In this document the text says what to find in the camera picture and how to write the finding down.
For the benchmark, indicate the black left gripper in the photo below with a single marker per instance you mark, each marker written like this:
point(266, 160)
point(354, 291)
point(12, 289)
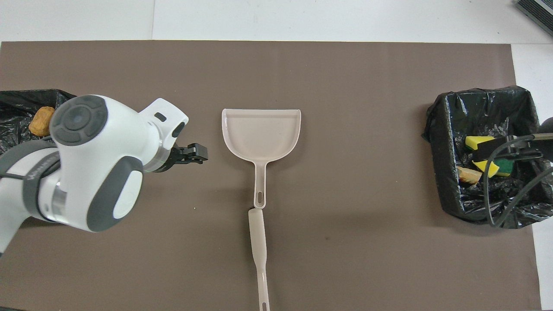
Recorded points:
point(175, 156)

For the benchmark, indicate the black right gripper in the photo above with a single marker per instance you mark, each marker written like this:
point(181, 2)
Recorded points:
point(525, 147)

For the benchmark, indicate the yellow notched sponge piece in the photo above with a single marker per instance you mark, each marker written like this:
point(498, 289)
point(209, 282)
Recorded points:
point(477, 141)

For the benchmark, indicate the green and yellow sponge piece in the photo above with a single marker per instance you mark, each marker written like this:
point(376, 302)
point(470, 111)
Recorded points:
point(504, 167)
point(480, 166)

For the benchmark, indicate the beige sponge chunk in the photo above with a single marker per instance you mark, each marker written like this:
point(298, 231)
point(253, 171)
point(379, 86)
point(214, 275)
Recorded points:
point(468, 175)

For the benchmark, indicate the pink plastic dustpan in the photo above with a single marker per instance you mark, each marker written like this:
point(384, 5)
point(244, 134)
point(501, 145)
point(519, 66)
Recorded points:
point(261, 134)

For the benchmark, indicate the pink hand brush black bristles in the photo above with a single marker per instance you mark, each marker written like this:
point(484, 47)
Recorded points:
point(258, 242)

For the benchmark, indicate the golden brown nugget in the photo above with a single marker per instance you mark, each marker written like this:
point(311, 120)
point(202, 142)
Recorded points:
point(42, 122)

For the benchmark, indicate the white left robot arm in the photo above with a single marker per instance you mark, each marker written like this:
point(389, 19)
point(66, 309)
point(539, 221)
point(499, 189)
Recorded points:
point(95, 172)

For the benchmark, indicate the bin lined with black bag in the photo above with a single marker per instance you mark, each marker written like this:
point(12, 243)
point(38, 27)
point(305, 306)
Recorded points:
point(445, 172)
point(17, 108)

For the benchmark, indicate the dark ribbed panel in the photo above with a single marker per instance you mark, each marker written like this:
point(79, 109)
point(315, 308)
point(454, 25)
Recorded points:
point(540, 11)

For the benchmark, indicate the brown table mat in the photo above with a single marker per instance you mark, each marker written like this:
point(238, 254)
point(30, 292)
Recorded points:
point(345, 259)

